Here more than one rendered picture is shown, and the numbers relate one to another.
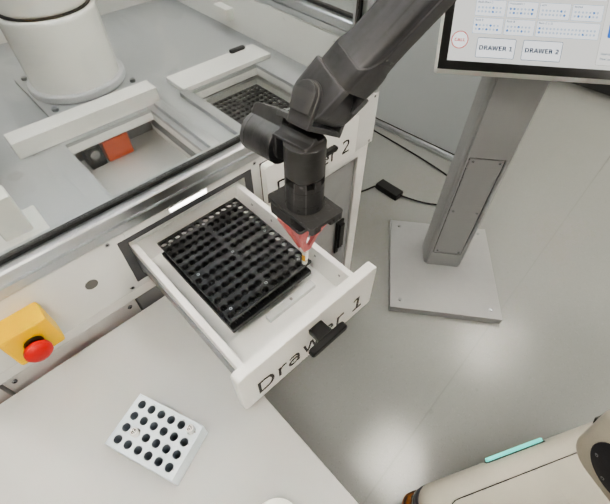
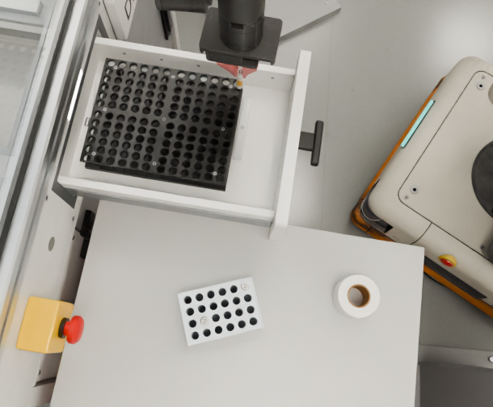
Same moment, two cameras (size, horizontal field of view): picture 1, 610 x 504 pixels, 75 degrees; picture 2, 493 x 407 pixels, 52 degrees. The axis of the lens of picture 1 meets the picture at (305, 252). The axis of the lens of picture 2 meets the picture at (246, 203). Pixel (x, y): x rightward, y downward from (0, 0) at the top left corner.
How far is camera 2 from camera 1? 34 cm
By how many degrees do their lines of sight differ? 31
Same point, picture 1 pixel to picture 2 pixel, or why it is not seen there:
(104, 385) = (129, 312)
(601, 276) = not seen: outside the picture
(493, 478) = (415, 156)
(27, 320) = (45, 315)
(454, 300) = (289, 13)
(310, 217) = (261, 46)
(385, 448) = (310, 190)
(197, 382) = (206, 251)
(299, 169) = (251, 10)
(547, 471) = (448, 123)
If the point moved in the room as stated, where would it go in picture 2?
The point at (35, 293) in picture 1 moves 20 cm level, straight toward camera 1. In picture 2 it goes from (26, 289) to (174, 294)
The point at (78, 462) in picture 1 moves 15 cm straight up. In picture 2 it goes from (171, 375) to (160, 383)
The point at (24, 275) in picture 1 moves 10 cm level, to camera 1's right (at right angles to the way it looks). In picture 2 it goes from (14, 282) to (81, 235)
